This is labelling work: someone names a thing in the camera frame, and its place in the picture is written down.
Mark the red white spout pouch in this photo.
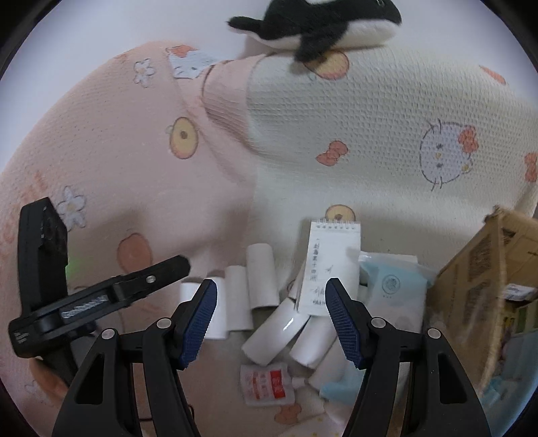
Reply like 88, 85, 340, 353
239, 363, 307, 407

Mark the brown cardboard box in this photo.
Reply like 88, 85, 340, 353
433, 205, 538, 404

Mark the pink cream printed blanket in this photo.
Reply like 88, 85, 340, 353
0, 40, 497, 437

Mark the light blue case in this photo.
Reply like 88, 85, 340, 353
483, 332, 536, 406

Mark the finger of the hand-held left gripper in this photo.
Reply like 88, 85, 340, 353
34, 255, 193, 327

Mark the black white orca plush toy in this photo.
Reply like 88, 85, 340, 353
228, 0, 402, 63

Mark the white printed cloth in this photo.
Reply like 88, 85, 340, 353
290, 380, 362, 437

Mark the white spiral notepad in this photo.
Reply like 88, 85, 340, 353
296, 217, 362, 316

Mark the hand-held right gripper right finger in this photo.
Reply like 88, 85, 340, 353
324, 277, 490, 437

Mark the pile of white paper rolls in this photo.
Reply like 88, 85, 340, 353
180, 243, 349, 379

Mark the cream printed pillow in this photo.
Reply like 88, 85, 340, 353
197, 44, 538, 211

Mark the light blue tissue packet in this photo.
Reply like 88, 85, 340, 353
358, 251, 438, 337

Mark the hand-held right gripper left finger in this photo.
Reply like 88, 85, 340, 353
52, 277, 219, 437

